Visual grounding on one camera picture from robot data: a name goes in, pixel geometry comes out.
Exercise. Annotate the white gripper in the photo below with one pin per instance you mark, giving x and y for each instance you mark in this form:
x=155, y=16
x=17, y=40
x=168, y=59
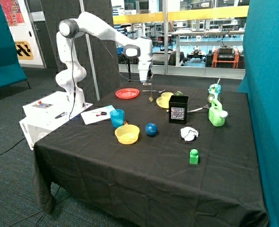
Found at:
x=144, y=68

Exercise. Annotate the green-tagged tea bag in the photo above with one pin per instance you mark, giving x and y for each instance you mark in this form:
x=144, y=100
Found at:
x=148, y=89

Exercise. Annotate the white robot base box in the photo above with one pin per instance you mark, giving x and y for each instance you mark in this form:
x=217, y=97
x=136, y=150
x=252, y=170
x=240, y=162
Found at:
x=40, y=115

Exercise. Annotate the yellow tea cup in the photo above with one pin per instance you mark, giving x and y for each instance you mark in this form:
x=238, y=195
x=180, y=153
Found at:
x=167, y=94

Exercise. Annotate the metal spoon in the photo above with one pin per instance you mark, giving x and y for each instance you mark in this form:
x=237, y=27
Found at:
x=155, y=91

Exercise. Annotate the red plastic plate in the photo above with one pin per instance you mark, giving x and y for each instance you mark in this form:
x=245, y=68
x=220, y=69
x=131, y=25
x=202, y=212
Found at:
x=127, y=93

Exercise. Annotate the yellow saucer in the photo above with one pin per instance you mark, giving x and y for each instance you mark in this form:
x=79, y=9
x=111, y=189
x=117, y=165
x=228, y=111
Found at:
x=163, y=102

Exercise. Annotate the dark green object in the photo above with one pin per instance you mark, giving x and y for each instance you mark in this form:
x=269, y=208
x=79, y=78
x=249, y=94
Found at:
x=178, y=93

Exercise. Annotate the black stand pole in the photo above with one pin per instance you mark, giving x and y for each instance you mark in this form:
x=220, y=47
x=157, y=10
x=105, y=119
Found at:
x=125, y=26

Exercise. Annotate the black box with tag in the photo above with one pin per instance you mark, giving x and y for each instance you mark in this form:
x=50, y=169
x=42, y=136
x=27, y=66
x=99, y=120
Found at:
x=178, y=106

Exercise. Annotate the blue plastic cup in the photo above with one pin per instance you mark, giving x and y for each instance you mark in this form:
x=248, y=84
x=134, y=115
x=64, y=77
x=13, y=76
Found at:
x=117, y=117

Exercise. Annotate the white paper sheet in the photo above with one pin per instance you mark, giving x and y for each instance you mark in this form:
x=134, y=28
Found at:
x=97, y=115

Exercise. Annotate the blue ball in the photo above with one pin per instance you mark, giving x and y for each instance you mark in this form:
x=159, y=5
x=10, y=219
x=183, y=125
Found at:
x=151, y=129

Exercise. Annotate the yellow plastic bowl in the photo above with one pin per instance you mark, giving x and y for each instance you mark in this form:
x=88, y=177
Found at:
x=127, y=134

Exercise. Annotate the teal toy bottle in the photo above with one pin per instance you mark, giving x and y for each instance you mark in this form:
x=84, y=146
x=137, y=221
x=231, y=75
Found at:
x=214, y=91

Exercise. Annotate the crumpled white paper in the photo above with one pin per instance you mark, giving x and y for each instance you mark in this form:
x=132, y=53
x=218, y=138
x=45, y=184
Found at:
x=189, y=133

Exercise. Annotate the green toy watering can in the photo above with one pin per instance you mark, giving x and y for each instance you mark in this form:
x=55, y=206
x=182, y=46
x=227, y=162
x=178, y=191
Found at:
x=217, y=115

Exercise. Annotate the black marker pen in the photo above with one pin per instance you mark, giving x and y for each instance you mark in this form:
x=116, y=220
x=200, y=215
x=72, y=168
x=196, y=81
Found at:
x=61, y=115

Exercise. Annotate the black tablecloth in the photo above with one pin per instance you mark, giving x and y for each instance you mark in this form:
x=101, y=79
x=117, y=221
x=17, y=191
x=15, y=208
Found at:
x=151, y=182

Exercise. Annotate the green toy block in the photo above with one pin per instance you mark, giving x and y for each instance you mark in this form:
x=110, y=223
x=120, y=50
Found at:
x=194, y=157

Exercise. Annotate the teal partition panel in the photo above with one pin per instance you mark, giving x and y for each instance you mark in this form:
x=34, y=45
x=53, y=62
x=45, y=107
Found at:
x=261, y=83

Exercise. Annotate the teal sofa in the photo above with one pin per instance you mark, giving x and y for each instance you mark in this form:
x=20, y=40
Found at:
x=10, y=70

